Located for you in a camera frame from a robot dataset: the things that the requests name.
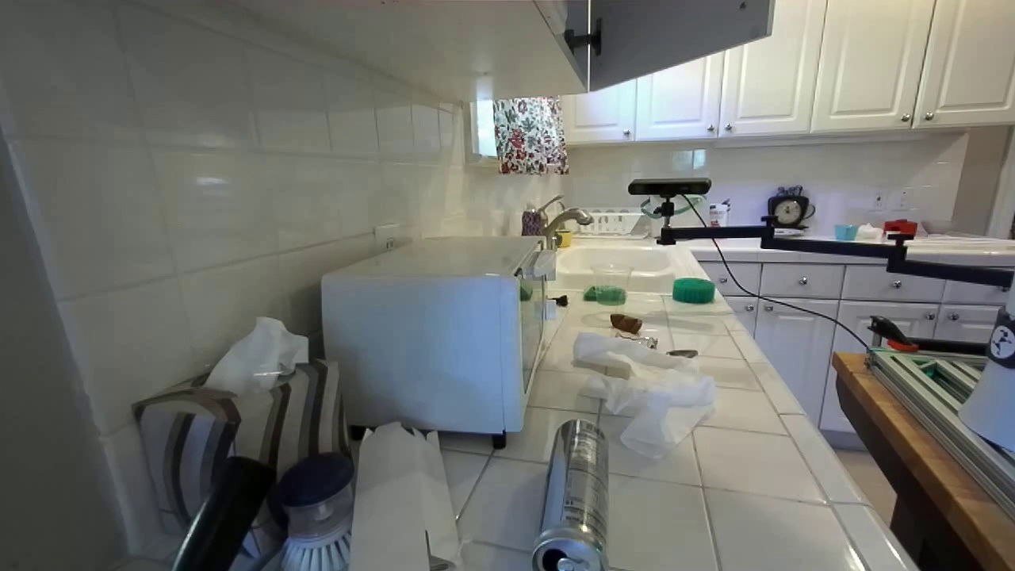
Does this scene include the green sponge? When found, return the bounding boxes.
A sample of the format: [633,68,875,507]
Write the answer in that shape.
[583,287,627,306]

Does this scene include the crumpled white paper towel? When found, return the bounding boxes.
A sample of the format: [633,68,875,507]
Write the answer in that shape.
[572,334,717,459]

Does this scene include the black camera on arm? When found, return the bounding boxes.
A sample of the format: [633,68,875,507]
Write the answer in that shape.
[627,177,709,196]

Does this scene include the red small object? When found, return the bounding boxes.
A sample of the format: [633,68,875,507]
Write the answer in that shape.
[882,219,915,239]

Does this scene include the green bowl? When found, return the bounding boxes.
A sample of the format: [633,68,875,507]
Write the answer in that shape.
[673,279,717,306]

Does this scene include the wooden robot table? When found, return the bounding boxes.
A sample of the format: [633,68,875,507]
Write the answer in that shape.
[830,352,1015,571]

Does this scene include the white cabinets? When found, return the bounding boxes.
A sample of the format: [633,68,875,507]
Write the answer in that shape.
[702,253,1008,442]
[561,0,1015,146]

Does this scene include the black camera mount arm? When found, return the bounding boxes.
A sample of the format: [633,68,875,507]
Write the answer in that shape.
[655,200,1012,288]

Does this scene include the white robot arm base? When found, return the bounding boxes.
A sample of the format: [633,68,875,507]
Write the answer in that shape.
[962,288,1015,454]

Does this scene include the silver metal can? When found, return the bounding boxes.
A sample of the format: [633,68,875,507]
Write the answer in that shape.
[534,419,608,571]

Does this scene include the chrome sink faucet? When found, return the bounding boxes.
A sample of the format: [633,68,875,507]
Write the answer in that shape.
[519,195,593,246]

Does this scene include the white lower cabinets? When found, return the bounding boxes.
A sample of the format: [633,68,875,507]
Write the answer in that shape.
[702,253,1008,442]

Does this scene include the white paper bag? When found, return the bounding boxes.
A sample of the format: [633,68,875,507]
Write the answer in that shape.
[351,425,462,571]

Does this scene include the white toaster oven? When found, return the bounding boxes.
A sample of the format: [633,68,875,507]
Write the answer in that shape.
[321,239,544,447]

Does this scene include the black table clock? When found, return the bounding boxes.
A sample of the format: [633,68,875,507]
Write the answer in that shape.
[768,187,814,227]

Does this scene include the white upper cabinets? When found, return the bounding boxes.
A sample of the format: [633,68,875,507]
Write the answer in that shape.
[561,0,1015,146]

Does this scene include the brown small object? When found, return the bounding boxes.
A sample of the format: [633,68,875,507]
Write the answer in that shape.
[608,315,644,335]

